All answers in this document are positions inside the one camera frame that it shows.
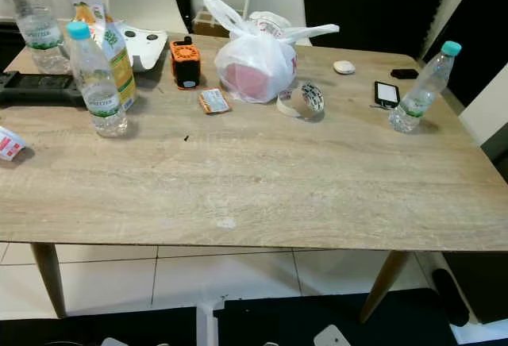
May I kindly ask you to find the white red paper tub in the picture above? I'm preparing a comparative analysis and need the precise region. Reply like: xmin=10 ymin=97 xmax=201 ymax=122
xmin=0 ymin=126 xmax=27 ymax=163

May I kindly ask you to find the orange sauce packet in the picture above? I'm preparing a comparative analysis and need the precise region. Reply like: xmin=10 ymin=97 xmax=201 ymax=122
xmin=198 ymin=89 xmax=233 ymax=117

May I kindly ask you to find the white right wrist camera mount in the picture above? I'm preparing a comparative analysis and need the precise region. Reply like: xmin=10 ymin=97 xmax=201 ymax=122
xmin=314 ymin=325 xmax=351 ymax=346

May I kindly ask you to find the orange black box device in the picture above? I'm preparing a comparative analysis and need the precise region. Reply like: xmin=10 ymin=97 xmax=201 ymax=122
xmin=169 ymin=37 xmax=202 ymax=91

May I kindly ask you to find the yellow green juice carton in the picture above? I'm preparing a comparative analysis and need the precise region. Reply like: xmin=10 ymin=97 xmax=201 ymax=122
xmin=65 ymin=0 xmax=137 ymax=113

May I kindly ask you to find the small black flat object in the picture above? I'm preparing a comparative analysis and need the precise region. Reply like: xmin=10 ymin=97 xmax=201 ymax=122
xmin=391 ymin=68 xmax=421 ymax=81

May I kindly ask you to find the black bulky floor object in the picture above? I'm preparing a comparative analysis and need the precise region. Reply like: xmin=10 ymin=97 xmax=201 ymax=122
xmin=431 ymin=251 xmax=508 ymax=328

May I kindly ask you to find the white oval case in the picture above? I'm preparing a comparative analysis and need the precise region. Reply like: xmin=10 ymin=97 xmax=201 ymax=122
xmin=333 ymin=60 xmax=357 ymax=75

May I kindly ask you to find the clear tape roll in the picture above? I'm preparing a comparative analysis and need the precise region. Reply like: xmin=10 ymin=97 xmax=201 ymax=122
xmin=276 ymin=83 xmax=327 ymax=120

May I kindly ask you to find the small black white-screen device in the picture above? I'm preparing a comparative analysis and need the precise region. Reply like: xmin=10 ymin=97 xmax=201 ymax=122
xmin=373 ymin=81 xmax=402 ymax=110

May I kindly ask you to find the large clear water bottle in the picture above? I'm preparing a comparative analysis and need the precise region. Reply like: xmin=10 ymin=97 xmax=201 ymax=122
xmin=2 ymin=0 xmax=75 ymax=75

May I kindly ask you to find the black acoustic foam panel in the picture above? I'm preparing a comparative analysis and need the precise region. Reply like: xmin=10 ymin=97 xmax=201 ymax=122
xmin=298 ymin=0 xmax=450 ymax=58

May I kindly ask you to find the water bottle with teal cap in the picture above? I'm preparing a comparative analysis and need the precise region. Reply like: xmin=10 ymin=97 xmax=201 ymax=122
xmin=67 ymin=21 xmax=129 ymax=139
xmin=389 ymin=40 xmax=463 ymax=134

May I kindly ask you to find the black handheld controller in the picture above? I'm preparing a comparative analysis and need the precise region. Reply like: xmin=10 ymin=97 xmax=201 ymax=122
xmin=0 ymin=71 xmax=85 ymax=110

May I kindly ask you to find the white game controller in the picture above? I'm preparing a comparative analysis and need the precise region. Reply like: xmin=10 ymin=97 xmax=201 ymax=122
xmin=119 ymin=22 xmax=170 ymax=72

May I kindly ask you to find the black floor mat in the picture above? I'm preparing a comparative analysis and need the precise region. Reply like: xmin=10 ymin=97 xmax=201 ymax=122
xmin=0 ymin=306 xmax=198 ymax=346
xmin=222 ymin=289 xmax=459 ymax=346

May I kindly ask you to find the white plastic bag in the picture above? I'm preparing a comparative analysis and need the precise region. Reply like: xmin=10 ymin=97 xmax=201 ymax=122
xmin=202 ymin=0 xmax=341 ymax=106

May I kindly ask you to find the cardboard box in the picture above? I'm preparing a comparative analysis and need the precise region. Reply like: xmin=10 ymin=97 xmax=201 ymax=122
xmin=193 ymin=9 xmax=231 ymax=38

